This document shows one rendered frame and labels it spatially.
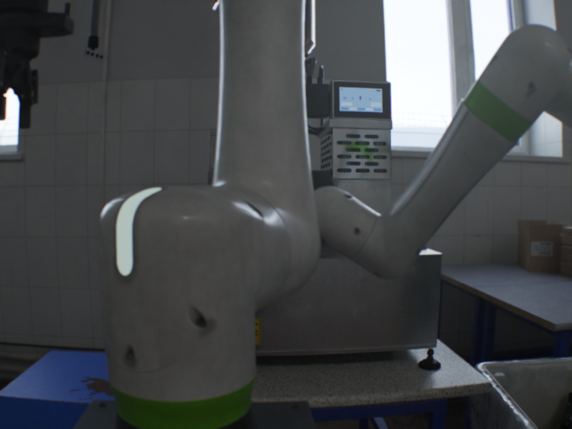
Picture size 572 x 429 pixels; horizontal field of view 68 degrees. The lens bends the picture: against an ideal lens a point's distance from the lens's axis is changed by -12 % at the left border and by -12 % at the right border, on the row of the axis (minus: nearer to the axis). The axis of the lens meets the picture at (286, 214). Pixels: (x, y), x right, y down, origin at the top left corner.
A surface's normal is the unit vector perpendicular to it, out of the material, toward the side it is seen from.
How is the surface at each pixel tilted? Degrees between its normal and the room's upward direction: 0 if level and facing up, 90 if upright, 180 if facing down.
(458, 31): 90
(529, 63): 101
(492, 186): 90
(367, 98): 90
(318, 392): 0
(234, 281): 90
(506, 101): 107
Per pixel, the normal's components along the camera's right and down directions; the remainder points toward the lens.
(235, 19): -0.55, 0.07
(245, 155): -0.26, -0.04
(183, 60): 0.07, 0.05
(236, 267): 0.87, 0.01
